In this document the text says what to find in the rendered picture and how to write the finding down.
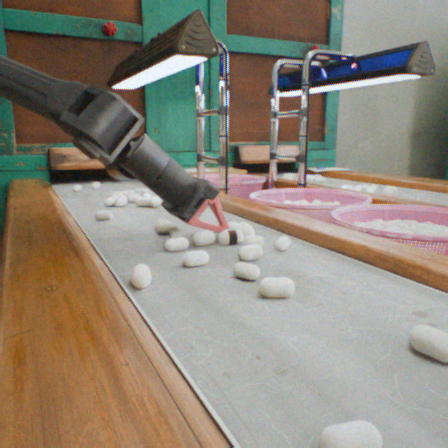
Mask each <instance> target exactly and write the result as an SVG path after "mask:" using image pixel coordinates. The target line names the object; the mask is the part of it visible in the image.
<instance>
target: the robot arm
mask: <svg viewBox="0 0 448 448"><path fill-rule="evenodd" d="M0 96H1V97H3V98H6V99H8V100H10V101H12V102H14V103H15V104H17V105H19V106H21V107H23V108H26V109H28V110H30V111H32V112H34V113H36V114H37V115H41V116H43V117H45V118H47V119H49V120H51V121H53V122H54V123H56V124H57V126H59V127H60V128H61V130H62V131H63V132H64V133H65V134H67V135H69V136H73V137H74V139H73V140H72V142H73V144H74V145H75V146H76V147H77V148H78V150H79V151H80V152H82V153H83V154H84V155H85V156H88V157H89V158H90V159H91V160H92V159H96V158H97V159H98V161H100V162H101V163H102V164H103V165H104V167H105V170H106V172H107V173H108V174H109V176H112V177H113V178H115V179H118V180H131V179H138V180H139V181H140V182H141V183H142V184H144V185H145V186H147V187H148V188H149V189H150V190H151V191H152V192H153V193H154V194H156V195H157V196H158V197H159V198H161V199H162V200H163V201H162V202H161V206H162V207H163V209H165V210H166V211H167V212H168V213H169V214H171V215H173V216H175V217H177V218H178V219H179V220H180V221H182V222H185V223H186V224H188V225H191V226H195V227H198V228H202V229H206V230H210V231H214V232H216V233H222V232H223V231H224V230H228V229H229V225H228V222H227V220H226V217H225V215H224V213H223V211H222V208H221V204H220V201H219V198H218V196H217V195H218V194H219V192H220V190H219V189H218V188H217V187H216V186H215V184H213V183H212V182H211V181H209V180H207V179H203V178H199V177H192V176H191V175H190V174H189V173H188V172H187V171H186V170H184V169H183V168H182V167H181V166H180V165H179V164H178V163H177V162H176V160H174V159H173V158H172V157H170V156H169V155H168V154H167V153H166V152H164V151H163V150H162V149H161V148H160V147H159V146H158V145H157V143H156V142H154V141H153V140H152V139H151V138H149V137H148V136H147V135H146V134H141V135H139V136H138V137H134V138H131V137H133V136H134V135H135V133H136V132H137V129H138V128H139V127H140V126H141V124H142V123H143V122H144V121H145V119H144V118H142V117H141V116H140V115H139V114H138V113H137V111H136V110H135V109H134V108H133V107H132V106H131V105H130V104H129V103H128V102H126V101H125V100H124V99H123V98H121V97H119V96H118V95H117V94H115V93H111V92H109V91H106V90H104V89H102V88H99V87H97V86H95V85H93V84H89V85H88V86H87V85H85V84H82V83H80V82H77V81H66V80H62V79H58V78H55V77H53V76H50V75H45V74H43V73H40V72H38V71H36V70H34V69H32V68H30V67H27V66H25V65H22V64H20V63H18V62H15V61H13V60H11V59H9V58H7V57H4V56H2V55H0ZM208 206H210V208H211V210H212V211H213V213H214V214H215V217H216V219H217V221H218V222H219V225H214V224H211V223H208V222H205V221H202V220H200V219H199V217H200V215H202V214H203V212H204V211H205V210H206V209H207V207H208Z"/></svg>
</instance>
